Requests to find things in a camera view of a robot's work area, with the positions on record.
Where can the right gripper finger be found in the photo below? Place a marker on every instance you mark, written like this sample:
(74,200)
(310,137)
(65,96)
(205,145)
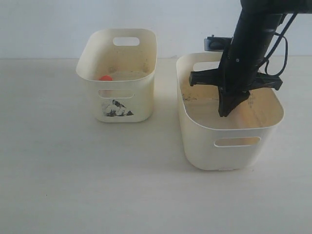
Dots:
(233,100)
(223,103)

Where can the cream plastic bin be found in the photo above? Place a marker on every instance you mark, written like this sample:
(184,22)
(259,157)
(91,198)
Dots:
(129,56)
(212,142)

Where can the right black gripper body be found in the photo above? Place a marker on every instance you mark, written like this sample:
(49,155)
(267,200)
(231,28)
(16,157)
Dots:
(238,71)

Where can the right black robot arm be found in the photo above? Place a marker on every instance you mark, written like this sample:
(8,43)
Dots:
(261,26)

